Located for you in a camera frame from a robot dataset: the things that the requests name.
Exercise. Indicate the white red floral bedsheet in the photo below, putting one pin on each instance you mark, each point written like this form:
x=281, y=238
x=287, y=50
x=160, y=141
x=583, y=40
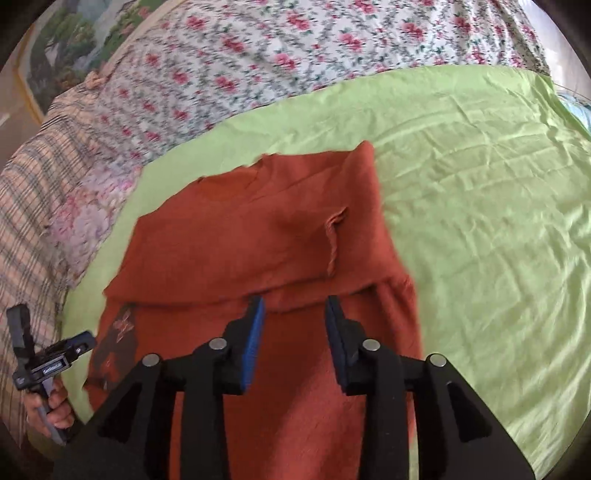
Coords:
x=277, y=55

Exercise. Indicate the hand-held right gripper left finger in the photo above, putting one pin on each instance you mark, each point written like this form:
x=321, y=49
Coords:
x=249, y=350

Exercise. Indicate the landscape wall poster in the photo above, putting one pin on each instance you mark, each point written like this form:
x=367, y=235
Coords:
x=69, y=37

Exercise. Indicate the purple floral pillow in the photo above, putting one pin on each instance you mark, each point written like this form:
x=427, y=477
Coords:
x=87, y=217

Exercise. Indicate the person's left hand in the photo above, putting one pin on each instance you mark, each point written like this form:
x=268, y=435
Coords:
x=62, y=406

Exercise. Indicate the beige plaid blanket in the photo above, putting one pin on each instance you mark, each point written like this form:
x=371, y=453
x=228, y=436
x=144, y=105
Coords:
x=37, y=207

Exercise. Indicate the light green bed sheet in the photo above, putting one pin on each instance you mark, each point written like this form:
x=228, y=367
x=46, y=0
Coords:
x=485, y=207

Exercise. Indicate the orange knit sweater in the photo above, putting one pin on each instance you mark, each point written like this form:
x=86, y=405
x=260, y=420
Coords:
x=258, y=240

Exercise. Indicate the light blue cloth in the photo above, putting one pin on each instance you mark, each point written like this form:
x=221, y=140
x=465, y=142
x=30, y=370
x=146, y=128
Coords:
x=579, y=113

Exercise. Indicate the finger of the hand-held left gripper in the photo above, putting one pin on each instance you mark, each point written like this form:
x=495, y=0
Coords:
x=81, y=344

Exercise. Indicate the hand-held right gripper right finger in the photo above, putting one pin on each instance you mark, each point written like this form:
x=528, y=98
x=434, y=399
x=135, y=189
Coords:
x=334, y=350

